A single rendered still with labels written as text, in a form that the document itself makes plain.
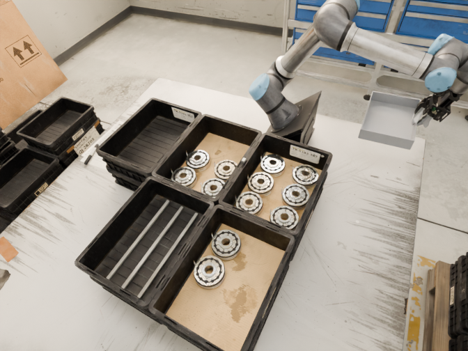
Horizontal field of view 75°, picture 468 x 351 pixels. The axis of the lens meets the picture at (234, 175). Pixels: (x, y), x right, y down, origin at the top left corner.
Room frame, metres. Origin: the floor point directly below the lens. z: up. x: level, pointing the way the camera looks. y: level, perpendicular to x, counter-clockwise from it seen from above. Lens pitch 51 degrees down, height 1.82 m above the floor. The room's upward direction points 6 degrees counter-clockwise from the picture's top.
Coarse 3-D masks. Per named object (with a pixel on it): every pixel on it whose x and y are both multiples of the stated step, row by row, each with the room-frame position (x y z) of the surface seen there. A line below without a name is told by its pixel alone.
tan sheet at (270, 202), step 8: (288, 160) 0.85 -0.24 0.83; (256, 168) 0.83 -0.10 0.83; (288, 168) 0.81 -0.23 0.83; (280, 176) 0.77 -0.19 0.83; (288, 176) 0.76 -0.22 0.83; (280, 184) 0.73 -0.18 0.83; (288, 184) 0.72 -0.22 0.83; (272, 192) 0.69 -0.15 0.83; (280, 192) 0.69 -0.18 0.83; (264, 200) 0.66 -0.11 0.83; (272, 200) 0.66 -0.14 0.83; (280, 200) 0.65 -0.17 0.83; (264, 208) 0.62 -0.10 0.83; (272, 208) 0.62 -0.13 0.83; (304, 208) 0.60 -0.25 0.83; (264, 216) 0.59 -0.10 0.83
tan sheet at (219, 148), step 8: (208, 136) 1.05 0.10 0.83; (216, 136) 1.04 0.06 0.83; (200, 144) 1.00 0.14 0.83; (208, 144) 1.00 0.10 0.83; (216, 144) 0.99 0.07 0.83; (224, 144) 0.98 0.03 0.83; (232, 144) 0.98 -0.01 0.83; (240, 144) 0.97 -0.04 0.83; (208, 152) 0.95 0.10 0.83; (216, 152) 0.94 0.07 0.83; (224, 152) 0.94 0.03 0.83; (232, 152) 0.93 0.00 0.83; (240, 152) 0.93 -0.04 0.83; (216, 160) 0.89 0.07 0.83; (232, 160) 0.88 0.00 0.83; (208, 168) 0.85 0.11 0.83; (200, 176) 0.81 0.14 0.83; (208, 176) 0.81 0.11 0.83; (200, 184) 0.77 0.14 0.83
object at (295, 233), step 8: (264, 136) 0.91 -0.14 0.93; (272, 136) 0.90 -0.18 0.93; (280, 136) 0.90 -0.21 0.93; (256, 144) 0.87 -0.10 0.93; (296, 144) 0.85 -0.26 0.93; (304, 144) 0.84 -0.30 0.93; (320, 152) 0.79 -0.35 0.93; (328, 152) 0.79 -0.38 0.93; (248, 160) 0.78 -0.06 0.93; (328, 160) 0.74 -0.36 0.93; (240, 168) 0.75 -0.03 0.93; (320, 176) 0.67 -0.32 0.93; (232, 184) 0.68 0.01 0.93; (320, 184) 0.64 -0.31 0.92; (224, 192) 0.64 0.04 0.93; (312, 192) 0.60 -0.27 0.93; (312, 200) 0.57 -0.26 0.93; (232, 208) 0.57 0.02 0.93; (248, 216) 0.54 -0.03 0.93; (256, 216) 0.53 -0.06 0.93; (304, 216) 0.51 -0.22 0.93; (272, 224) 0.49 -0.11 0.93; (288, 232) 0.46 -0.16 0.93; (296, 232) 0.46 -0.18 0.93
